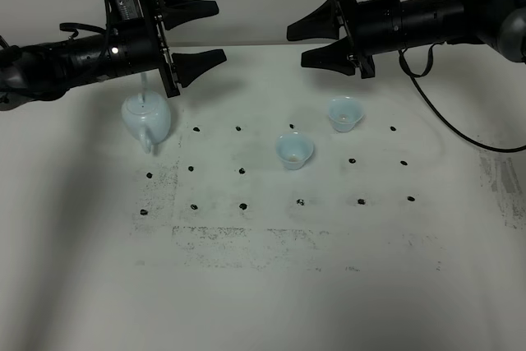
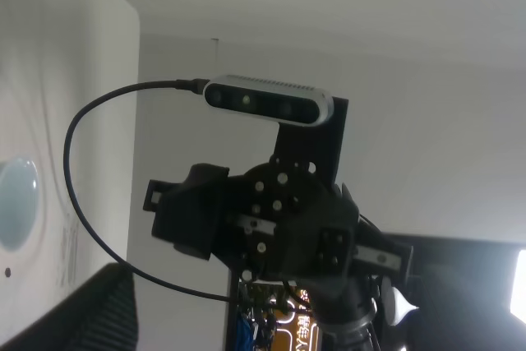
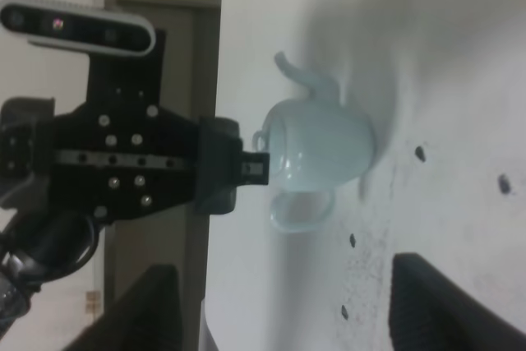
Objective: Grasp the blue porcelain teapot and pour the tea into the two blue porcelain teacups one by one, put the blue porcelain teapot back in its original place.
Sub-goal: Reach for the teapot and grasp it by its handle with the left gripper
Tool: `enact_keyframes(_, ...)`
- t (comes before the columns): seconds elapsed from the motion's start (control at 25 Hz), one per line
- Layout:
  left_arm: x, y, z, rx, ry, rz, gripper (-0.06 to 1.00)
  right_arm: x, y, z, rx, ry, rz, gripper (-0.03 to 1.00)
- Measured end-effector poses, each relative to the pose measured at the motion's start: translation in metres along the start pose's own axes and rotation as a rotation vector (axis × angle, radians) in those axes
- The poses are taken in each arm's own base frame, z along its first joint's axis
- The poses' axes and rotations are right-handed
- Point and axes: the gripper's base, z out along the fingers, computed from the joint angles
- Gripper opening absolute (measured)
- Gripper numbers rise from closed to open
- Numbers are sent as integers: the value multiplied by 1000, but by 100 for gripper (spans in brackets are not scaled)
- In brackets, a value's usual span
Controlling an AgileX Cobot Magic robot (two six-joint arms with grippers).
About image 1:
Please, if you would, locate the far light blue teacup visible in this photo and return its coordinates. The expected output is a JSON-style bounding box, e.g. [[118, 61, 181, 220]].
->
[[328, 96, 365, 132]]

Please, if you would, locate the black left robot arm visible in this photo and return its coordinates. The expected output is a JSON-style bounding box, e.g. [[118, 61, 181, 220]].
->
[[1, 0, 227, 111]]

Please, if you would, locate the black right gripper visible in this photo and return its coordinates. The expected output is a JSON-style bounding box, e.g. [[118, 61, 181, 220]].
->
[[286, 0, 404, 79]]

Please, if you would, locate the light blue teacup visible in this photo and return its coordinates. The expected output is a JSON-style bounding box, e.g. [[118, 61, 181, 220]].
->
[[328, 96, 365, 132], [275, 132, 314, 170]]

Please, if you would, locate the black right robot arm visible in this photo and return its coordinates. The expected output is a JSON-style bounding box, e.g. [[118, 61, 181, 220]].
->
[[287, 0, 525, 79]]

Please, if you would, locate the light blue porcelain teapot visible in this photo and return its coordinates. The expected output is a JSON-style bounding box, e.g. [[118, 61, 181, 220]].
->
[[121, 72, 172, 154]]

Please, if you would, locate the near light blue teacup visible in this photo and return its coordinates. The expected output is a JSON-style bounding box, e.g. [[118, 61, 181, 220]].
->
[[275, 132, 314, 170]]

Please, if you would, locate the black right camera cable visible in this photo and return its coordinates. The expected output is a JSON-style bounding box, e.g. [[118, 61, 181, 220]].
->
[[398, 43, 526, 152]]

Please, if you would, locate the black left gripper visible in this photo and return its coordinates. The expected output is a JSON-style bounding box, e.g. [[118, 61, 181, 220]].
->
[[107, 0, 227, 98]]

